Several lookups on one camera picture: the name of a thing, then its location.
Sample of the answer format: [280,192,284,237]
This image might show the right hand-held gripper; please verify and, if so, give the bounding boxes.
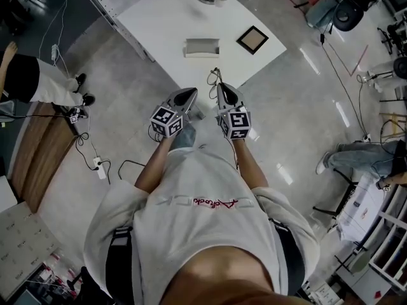
[215,82,253,141]

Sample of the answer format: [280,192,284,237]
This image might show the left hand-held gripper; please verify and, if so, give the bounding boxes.
[149,88,198,139]

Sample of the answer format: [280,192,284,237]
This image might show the thin metal-framed eyeglasses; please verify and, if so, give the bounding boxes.
[207,67,224,100]

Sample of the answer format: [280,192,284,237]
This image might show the person's left forearm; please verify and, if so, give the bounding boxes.
[135,134,179,193]

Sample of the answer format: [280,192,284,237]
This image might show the person's right forearm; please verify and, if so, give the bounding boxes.
[231,138,270,190]

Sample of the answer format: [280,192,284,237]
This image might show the person's jeans leg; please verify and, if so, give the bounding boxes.
[173,123,197,151]

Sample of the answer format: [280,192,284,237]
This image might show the person's white T-shirt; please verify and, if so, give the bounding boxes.
[83,147,321,305]

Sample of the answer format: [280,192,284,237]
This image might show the black round backpack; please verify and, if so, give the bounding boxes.
[332,0,365,31]

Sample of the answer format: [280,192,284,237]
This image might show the wooden floor platform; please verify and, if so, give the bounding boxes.
[11,101,79,214]

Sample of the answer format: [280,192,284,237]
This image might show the person's head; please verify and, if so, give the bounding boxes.
[160,245,315,305]

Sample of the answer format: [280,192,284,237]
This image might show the white cubby shelf unit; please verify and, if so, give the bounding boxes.
[368,182,407,282]

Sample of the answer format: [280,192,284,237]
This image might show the grey printed board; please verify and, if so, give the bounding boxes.
[0,201,61,298]

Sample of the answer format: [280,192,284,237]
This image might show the black picture frame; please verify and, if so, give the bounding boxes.
[235,25,270,55]

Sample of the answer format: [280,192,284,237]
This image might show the black shoulder strap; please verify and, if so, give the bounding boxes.
[269,218,308,298]
[106,226,134,300]

